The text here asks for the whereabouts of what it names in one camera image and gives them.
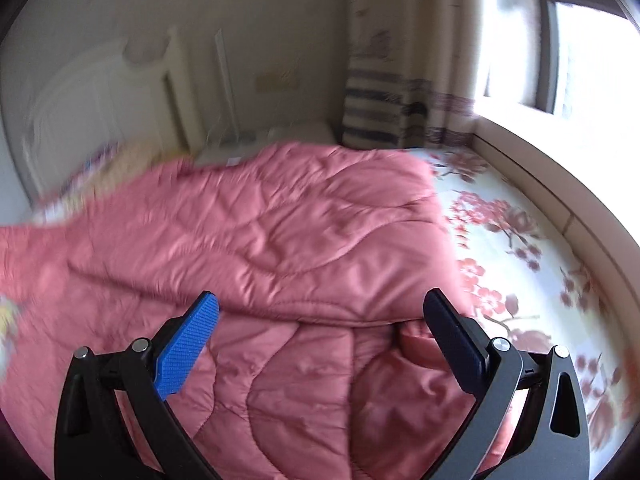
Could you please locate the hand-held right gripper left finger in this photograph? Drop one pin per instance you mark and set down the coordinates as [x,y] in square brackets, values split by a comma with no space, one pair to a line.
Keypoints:
[187,345]

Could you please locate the window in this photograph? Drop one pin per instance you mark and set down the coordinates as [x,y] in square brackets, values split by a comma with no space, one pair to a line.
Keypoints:
[590,50]

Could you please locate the beige window sill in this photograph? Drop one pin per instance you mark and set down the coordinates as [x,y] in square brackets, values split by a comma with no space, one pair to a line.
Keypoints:
[560,180]

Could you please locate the patterned striped curtain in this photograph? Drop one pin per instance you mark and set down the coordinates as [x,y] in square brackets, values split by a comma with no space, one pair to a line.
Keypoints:
[390,60]

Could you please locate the thin metal pole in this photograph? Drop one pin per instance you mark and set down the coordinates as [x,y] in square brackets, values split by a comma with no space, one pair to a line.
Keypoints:
[226,80]

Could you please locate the white wooden headboard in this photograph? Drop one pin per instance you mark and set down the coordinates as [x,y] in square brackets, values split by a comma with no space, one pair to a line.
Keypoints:
[100,90]

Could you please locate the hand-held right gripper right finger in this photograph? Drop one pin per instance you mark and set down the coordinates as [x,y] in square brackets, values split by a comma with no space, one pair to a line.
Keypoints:
[452,345]

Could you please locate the white nightstand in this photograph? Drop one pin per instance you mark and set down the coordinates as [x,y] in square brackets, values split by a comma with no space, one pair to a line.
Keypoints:
[280,137]

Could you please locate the yellow pillow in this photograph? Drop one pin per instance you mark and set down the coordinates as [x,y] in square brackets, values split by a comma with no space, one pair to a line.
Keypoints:
[127,162]

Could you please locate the beige wall socket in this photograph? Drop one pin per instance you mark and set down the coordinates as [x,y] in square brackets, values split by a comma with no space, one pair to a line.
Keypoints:
[277,82]

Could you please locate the pink quilted comforter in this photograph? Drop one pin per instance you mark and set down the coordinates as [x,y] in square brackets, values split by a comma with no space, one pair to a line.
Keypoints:
[280,240]

